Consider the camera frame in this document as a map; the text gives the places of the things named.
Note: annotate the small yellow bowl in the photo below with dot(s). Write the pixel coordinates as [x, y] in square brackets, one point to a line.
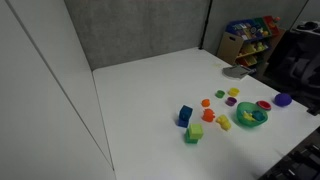
[234, 92]

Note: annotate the small green bowl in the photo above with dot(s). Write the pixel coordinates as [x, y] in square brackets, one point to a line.
[220, 94]

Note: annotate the small purple bowl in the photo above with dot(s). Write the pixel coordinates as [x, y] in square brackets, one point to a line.
[230, 101]

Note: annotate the large green bowl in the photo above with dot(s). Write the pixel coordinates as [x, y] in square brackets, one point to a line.
[242, 117]

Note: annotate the purple round bowl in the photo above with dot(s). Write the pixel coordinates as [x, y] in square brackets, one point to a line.
[282, 99]

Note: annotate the blue cube block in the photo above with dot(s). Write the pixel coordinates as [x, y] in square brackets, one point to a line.
[185, 112]

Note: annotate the small orange cup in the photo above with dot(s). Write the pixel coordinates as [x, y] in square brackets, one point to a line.
[205, 103]

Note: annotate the orange toy figure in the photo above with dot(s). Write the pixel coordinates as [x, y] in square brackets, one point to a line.
[208, 115]

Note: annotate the light green cube block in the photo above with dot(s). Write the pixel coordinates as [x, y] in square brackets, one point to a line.
[196, 131]

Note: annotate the yellow toy figure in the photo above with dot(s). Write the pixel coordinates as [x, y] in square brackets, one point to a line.
[224, 122]

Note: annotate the grey flat object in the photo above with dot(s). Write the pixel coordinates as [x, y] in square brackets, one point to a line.
[236, 72]

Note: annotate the black vertical pole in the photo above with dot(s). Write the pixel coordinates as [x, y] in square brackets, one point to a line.
[205, 25]

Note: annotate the wooden toy shelf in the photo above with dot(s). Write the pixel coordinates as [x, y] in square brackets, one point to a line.
[230, 46]

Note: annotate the yellow toy piece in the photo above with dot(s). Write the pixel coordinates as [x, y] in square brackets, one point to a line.
[248, 116]

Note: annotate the yellow storage bin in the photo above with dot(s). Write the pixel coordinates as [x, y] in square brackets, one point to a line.
[248, 49]

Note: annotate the blue storage bin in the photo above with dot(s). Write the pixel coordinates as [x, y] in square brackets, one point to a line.
[238, 28]

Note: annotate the blue toy piece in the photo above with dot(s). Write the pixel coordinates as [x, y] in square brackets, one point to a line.
[258, 115]

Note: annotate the red cup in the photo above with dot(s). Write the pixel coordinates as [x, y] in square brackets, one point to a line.
[263, 105]

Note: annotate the green storage bin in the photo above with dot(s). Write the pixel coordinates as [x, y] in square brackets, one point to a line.
[259, 25]

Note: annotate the red storage bin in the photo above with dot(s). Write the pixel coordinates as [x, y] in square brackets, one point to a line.
[270, 22]

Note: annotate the orange round toy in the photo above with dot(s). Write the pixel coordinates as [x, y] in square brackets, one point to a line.
[276, 19]

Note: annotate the black office chair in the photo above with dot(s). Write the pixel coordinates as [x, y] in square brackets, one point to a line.
[295, 63]

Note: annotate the black equipment frame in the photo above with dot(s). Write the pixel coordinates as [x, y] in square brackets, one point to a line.
[296, 163]

